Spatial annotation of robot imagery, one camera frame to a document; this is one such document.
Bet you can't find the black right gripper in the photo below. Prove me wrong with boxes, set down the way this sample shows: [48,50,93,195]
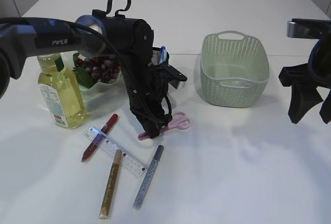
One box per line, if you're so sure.
[279,36,331,124]

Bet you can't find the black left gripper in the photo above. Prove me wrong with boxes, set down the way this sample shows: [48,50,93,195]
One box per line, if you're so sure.
[126,66,172,138]

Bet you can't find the pink purple scissors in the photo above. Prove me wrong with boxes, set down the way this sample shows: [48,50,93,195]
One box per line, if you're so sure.
[137,111,191,141]

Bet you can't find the blue scissors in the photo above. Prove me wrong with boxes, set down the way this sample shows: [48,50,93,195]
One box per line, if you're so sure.
[158,46,167,65]

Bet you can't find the clear plastic sheet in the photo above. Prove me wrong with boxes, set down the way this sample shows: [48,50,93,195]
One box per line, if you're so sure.
[220,78,255,88]

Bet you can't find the purple artificial grape bunch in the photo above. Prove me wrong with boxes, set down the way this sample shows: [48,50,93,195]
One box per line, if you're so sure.
[72,53,122,88]

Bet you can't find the yellow tea bottle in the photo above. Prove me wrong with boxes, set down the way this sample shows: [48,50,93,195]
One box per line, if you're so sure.
[37,53,87,129]

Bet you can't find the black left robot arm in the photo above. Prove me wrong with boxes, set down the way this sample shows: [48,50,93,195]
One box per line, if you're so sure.
[1,10,174,138]

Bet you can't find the clear plastic ruler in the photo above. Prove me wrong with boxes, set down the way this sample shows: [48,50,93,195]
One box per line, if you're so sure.
[83,127,148,178]

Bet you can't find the red glitter glue pen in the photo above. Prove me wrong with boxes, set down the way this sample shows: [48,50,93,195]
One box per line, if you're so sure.
[81,113,118,162]

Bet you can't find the silver blue glitter glue pen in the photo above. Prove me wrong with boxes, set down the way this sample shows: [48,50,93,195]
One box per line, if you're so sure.
[133,145,164,210]

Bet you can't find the black mesh pen holder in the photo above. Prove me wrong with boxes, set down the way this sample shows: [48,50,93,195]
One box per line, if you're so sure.
[149,46,170,81]

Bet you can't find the green plastic woven basket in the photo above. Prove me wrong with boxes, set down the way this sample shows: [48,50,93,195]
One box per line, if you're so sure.
[200,31,269,108]

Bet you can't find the gold glitter glue pen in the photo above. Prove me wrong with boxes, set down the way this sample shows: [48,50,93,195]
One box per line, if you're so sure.
[99,150,122,219]

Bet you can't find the green wavy glass bowl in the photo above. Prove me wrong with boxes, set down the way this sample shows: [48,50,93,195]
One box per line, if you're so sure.
[61,51,122,98]

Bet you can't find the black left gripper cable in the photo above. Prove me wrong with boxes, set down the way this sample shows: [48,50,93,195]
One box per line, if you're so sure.
[0,0,173,124]

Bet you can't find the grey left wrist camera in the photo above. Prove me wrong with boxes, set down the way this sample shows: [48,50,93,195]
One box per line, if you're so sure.
[157,63,187,89]

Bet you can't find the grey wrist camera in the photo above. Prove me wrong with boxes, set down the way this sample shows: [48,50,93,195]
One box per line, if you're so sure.
[157,63,187,89]
[287,18,330,39]

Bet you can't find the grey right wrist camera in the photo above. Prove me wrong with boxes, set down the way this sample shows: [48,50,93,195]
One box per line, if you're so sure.
[287,18,330,39]

